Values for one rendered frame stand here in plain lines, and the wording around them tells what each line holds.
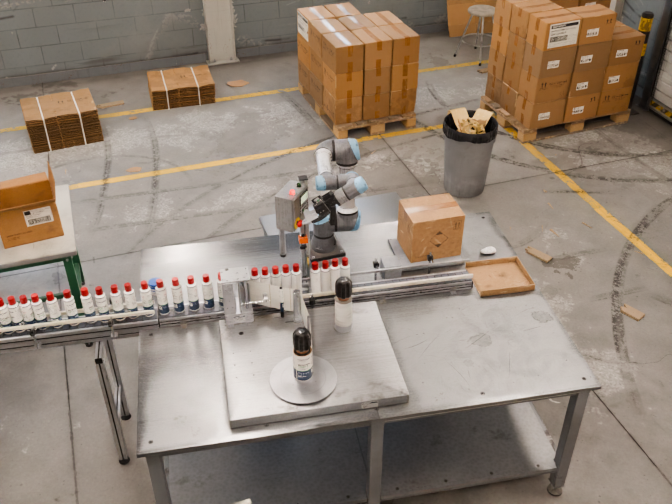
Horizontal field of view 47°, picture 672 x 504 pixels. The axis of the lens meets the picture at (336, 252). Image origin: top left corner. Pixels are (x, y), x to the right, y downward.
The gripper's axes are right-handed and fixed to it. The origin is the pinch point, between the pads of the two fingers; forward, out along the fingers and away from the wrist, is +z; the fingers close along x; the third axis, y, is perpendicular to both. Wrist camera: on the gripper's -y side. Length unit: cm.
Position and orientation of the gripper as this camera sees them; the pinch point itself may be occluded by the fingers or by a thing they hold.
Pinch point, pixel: (305, 223)
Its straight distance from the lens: 374.5
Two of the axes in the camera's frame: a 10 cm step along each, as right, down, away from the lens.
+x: 2.0, 5.7, -8.0
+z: -8.5, 5.1, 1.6
